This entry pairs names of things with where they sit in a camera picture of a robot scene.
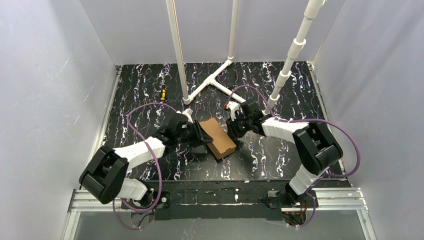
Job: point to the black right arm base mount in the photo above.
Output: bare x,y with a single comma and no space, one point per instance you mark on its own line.
277,199

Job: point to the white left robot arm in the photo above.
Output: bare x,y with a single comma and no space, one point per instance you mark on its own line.
105,176

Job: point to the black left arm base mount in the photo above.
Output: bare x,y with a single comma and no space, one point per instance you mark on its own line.
151,201

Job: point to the aluminium rail frame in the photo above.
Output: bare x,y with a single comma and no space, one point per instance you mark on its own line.
216,200

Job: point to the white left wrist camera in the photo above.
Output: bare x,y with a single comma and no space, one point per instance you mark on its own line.
188,113

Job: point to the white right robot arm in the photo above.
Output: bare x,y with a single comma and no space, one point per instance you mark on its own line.
316,146

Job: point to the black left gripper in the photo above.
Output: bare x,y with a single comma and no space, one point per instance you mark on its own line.
197,134

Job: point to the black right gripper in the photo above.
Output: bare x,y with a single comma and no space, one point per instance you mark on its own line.
236,125

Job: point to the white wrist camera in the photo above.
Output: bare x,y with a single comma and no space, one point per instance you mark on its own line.
188,113
233,108

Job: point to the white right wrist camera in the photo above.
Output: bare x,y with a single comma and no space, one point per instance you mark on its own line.
233,108

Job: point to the orange yellow black screwdriver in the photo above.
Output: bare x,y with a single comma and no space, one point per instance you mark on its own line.
163,94

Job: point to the brown cardboard box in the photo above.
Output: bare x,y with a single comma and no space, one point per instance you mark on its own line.
222,145

